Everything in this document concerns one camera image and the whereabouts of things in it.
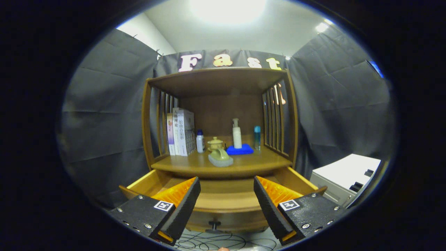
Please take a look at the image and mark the white side cabinet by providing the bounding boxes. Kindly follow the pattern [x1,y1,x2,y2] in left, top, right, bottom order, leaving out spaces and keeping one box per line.
[309,154,381,208]

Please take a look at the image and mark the blue folded cloth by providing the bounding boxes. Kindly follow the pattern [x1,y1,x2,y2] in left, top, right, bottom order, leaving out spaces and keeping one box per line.
[226,143,254,155]

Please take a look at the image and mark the white pump bottle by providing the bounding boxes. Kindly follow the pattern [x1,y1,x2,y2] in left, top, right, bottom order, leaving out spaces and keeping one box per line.
[232,118,242,149]

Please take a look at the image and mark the large round ceiling light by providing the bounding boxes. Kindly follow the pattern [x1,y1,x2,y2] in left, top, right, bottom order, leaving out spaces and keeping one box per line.
[190,0,267,25]

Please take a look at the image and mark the wooden countertop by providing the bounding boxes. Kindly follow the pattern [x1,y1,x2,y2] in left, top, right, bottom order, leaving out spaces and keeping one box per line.
[151,145,292,176]

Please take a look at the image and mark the thick white book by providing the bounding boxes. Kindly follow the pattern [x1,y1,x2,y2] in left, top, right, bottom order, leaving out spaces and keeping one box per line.
[177,109,197,157]

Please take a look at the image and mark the thin white book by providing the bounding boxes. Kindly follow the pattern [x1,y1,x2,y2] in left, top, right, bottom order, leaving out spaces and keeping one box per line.
[172,107,182,156]

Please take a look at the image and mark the yellow lidded teacup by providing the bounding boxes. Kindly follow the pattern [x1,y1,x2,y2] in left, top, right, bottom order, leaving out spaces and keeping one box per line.
[207,137,224,152]

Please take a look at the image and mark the wooden drawer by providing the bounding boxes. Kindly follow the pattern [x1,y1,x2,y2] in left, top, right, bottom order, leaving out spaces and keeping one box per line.
[118,167,328,233]

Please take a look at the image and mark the green scrub brush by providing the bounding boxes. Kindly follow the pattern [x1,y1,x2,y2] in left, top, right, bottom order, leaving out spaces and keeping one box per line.
[208,149,234,167]

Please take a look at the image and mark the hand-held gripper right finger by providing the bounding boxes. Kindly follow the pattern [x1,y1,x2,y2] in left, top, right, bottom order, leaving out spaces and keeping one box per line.
[253,176,349,246]

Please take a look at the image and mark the black backdrop cloth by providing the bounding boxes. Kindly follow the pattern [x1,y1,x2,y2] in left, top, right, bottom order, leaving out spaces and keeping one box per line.
[57,26,396,210]

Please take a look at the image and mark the purple book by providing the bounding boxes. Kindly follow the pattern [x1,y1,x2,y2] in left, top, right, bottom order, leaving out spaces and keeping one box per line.
[166,113,176,156]

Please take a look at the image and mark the wooden cabinet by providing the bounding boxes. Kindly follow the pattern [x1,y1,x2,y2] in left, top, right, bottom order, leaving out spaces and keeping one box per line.
[141,67,298,178]

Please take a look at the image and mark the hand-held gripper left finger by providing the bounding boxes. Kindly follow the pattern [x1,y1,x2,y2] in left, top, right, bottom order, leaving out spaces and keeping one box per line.
[106,177,201,246]

